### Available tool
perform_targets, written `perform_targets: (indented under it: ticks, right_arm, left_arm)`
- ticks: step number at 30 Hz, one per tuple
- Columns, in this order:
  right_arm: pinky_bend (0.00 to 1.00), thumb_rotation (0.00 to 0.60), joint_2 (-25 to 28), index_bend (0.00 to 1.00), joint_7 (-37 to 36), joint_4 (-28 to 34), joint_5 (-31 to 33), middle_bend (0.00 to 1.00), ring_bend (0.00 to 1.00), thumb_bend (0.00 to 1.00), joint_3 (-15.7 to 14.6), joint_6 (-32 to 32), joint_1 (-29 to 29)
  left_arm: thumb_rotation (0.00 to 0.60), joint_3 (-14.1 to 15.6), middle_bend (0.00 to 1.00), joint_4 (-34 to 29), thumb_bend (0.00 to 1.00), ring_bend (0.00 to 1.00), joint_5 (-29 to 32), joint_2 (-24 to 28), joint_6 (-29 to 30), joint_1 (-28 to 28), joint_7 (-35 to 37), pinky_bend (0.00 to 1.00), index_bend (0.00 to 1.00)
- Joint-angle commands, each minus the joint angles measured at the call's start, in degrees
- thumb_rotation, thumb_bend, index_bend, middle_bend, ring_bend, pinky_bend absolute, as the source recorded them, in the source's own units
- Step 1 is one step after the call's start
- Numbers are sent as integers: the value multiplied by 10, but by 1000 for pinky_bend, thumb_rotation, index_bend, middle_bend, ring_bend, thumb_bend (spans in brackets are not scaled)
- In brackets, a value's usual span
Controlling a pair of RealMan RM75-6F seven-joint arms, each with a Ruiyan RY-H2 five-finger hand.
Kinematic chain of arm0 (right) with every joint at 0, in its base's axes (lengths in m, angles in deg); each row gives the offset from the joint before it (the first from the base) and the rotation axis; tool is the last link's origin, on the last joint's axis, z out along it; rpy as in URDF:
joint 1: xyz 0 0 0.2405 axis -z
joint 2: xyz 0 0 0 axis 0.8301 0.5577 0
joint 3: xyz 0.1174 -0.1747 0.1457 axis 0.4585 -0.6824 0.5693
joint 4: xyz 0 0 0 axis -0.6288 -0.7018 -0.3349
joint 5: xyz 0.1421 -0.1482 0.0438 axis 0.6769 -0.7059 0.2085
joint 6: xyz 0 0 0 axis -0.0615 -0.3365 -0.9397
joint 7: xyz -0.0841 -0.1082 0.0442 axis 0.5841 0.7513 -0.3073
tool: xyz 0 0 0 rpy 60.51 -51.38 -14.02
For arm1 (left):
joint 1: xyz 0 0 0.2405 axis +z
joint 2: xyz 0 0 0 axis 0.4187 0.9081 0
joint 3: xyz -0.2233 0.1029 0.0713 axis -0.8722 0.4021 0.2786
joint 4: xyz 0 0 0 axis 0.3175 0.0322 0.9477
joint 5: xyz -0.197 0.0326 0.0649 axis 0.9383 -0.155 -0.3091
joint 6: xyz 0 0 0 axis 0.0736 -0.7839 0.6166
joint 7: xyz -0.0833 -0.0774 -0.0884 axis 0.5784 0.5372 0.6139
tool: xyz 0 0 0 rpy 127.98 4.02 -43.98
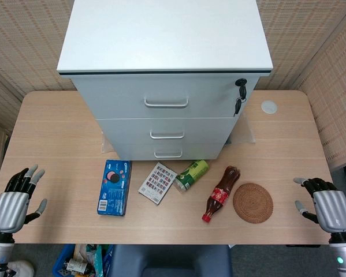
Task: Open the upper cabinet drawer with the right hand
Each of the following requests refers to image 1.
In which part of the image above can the dark blue chair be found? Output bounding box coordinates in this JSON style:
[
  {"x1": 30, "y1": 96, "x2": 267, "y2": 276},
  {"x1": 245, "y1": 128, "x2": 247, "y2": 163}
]
[{"x1": 105, "y1": 244, "x2": 233, "y2": 277}]

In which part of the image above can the white round grommet cap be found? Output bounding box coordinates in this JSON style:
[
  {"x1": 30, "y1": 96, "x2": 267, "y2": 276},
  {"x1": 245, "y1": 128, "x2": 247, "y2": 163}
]
[{"x1": 261, "y1": 99, "x2": 278, "y2": 115}]

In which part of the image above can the red-capped cola bottle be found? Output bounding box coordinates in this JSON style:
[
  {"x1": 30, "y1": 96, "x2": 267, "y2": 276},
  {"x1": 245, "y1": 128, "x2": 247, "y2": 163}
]
[{"x1": 201, "y1": 165, "x2": 242, "y2": 223}]

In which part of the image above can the long silver drawer handle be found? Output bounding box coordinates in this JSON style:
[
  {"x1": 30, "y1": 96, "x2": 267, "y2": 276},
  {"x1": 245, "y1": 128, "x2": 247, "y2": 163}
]
[{"x1": 143, "y1": 96, "x2": 189, "y2": 109}]

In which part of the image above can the blue plastic bin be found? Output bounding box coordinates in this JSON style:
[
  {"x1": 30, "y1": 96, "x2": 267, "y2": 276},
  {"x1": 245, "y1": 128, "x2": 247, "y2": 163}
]
[{"x1": 51, "y1": 244, "x2": 114, "y2": 277}]

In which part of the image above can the medium silver drawer handle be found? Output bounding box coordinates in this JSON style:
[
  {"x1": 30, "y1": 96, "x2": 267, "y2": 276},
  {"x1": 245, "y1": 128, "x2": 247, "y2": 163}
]
[{"x1": 150, "y1": 129, "x2": 185, "y2": 140}]

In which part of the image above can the patterned card pack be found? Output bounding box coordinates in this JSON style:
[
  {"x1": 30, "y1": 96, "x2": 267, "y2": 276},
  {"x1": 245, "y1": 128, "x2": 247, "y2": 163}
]
[{"x1": 137, "y1": 162, "x2": 178, "y2": 206}]

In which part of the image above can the white shoe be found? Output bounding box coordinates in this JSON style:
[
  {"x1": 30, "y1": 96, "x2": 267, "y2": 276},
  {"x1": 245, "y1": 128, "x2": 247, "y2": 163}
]
[{"x1": 4, "y1": 260, "x2": 35, "y2": 277}]

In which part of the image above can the black hanging key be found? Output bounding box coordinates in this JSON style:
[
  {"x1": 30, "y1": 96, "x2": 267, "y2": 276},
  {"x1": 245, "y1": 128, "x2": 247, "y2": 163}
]
[{"x1": 233, "y1": 97, "x2": 246, "y2": 118}]

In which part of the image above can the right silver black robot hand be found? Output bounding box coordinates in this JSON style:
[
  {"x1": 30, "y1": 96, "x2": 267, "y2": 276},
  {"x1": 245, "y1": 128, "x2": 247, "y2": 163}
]
[{"x1": 293, "y1": 177, "x2": 346, "y2": 234}]

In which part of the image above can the black key in lock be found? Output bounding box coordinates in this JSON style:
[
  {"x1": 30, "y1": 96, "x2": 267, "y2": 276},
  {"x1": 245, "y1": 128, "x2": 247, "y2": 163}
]
[{"x1": 235, "y1": 78, "x2": 248, "y2": 99}]

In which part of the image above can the green drink can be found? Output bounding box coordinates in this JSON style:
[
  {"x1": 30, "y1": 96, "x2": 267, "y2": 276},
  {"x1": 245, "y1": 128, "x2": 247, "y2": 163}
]
[{"x1": 172, "y1": 159, "x2": 210, "y2": 194}]

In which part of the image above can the round woven brown coaster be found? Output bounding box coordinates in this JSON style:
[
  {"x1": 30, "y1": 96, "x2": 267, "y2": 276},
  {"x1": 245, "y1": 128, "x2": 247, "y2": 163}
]
[{"x1": 233, "y1": 182, "x2": 274, "y2": 224}]

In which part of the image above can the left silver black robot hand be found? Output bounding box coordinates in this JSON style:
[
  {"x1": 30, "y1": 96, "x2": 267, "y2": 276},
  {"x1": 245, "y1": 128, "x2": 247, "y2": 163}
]
[{"x1": 0, "y1": 164, "x2": 49, "y2": 233}]

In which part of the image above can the white three-drawer cabinet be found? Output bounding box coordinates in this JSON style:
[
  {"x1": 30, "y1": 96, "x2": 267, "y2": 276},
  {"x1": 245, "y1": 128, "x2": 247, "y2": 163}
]
[{"x1": 56, "y1": 0, "x2": 274, "y2": 161}]

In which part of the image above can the short silver drawer handle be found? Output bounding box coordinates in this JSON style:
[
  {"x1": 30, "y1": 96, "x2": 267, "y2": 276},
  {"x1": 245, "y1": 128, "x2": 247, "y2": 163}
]
[{"x1": 153, "y1": 148, "x2": 184, "y2": 159}]

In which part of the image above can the blue Oreo cookie box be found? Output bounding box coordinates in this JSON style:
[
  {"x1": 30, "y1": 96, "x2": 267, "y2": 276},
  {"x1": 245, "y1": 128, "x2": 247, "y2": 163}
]
[{"x1": 96, "y1": 160, "x2": 132, "y2": 217}]

